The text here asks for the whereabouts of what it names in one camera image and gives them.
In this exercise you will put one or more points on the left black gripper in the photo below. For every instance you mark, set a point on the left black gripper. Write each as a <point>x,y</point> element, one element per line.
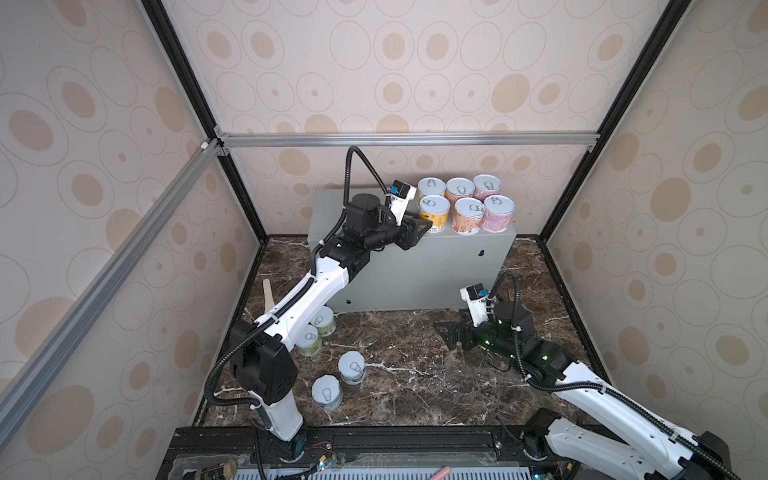
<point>405,238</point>

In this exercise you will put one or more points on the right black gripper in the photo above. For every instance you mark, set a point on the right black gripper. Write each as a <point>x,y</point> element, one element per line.
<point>466,329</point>

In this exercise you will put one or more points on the yellow can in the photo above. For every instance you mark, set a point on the yellow can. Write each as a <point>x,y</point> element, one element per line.
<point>436,209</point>
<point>430,186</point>

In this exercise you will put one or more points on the brown orange can front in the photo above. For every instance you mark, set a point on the brown orange can front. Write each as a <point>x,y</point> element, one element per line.
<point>467,216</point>

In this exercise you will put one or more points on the brown orange can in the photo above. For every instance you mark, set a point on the brown orange can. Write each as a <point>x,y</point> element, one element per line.
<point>458,188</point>
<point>467,216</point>

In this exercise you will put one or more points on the pink can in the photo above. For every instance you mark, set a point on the pink can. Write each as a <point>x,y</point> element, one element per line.
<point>486,185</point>
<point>499,210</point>

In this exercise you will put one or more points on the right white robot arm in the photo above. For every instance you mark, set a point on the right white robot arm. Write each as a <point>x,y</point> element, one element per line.
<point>640,445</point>

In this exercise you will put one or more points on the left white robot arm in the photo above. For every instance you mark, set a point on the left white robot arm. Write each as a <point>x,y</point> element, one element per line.
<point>257,369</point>

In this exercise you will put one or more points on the grey metal cabinet box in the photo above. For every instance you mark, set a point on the grey metal cabinet box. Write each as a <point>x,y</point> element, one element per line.
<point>429,275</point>

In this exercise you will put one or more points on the teal can upper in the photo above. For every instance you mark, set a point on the teal can upper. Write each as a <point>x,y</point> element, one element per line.
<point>352,367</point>

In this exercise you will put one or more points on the teal can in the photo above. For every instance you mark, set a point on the teal can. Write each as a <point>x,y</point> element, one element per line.
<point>352,367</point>
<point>327,393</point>

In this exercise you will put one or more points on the green can upper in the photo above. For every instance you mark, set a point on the green can upper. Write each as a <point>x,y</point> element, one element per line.
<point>325,322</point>

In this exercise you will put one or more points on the green can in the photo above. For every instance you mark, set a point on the green can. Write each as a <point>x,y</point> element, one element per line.
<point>325,322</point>
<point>309,342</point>

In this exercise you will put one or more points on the pink marker pen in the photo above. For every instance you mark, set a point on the pink marker pen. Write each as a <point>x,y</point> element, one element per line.
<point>441,474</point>

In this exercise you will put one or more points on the teal can lower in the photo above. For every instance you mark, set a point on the teal can lower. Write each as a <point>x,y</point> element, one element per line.
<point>327,393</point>

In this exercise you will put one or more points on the green can lower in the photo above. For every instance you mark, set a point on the green can lower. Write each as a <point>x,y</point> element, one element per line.
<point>309,342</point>

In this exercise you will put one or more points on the wooden spatula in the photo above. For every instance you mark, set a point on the wooden spatula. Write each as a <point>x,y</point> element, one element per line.
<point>269,302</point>

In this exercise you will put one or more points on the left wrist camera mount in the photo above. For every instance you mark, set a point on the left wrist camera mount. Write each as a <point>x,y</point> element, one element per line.
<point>398,198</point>

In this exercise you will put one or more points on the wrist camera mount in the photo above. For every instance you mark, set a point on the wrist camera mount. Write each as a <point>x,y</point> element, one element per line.
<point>476,297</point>
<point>398,198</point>

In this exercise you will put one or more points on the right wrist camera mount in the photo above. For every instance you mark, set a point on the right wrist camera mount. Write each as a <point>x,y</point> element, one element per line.
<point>476,297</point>

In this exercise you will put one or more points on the horizontal aluminium rail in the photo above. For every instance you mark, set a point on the horizontal aluminium rail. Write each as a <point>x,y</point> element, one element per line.
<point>295,140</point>

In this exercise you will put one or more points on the black base frame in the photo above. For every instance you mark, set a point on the black base frame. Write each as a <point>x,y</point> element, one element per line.
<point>485,445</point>

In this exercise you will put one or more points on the left diagonal aluminium rail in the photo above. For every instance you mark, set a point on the left diagonal aluminium rail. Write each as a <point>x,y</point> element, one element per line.
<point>48,360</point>

